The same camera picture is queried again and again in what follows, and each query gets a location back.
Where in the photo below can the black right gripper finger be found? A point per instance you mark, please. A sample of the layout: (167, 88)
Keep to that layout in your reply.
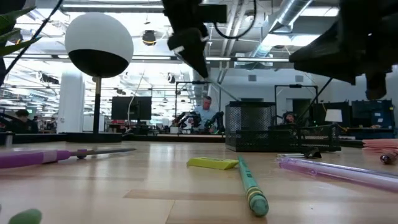
(376, 85)
(326, 59)

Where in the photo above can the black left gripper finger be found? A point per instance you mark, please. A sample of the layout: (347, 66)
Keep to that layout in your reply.
(192, 53)

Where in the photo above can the teal pen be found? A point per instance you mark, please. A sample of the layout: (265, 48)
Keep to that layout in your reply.
(388, 158)

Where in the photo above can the black binder clip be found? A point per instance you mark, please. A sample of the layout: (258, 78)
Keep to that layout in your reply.
(312, 154)

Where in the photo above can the translucent purple pen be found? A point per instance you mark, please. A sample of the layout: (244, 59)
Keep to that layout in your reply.
(342, 174)

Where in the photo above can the yellow eraser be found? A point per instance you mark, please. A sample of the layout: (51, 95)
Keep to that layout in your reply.
(211, 163)

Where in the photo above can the black background robot arm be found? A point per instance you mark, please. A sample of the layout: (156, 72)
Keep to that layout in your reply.
(218, 119)
(189, 118)

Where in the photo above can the black mesh desk organizer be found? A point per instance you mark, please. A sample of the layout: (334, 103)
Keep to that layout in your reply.
(248, 124)

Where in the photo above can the blue storage bin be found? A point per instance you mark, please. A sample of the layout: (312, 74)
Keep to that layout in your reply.
(373, 113)

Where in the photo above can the black ceiling spotlight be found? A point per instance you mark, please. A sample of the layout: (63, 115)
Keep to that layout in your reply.
(149, 37)

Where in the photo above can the white lampshade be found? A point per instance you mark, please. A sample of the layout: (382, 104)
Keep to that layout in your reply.
(333, 115)

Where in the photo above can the pink sticky note pad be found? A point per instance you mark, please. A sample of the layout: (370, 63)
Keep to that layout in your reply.
(382, 144)

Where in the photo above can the person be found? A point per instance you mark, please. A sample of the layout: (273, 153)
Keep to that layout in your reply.
(206, 113)
(21, 123)
(289, 118)

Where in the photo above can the black computer monitor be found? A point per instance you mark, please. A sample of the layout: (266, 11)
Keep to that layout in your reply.
(130, 108)

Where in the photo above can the white globe lamp black base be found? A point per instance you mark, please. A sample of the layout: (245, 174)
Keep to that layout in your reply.
(99, 34)

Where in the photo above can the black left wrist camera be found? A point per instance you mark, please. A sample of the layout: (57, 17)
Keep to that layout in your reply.
(214, 14)

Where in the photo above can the black background rig frame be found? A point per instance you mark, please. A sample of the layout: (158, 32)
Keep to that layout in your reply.
(176, 99)
(275, 99)

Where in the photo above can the silver ventilation duct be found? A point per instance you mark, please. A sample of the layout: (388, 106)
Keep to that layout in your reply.
(292, 12)

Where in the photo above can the black aluminium table frame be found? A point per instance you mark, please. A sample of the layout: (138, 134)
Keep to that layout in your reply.
(155, 137)

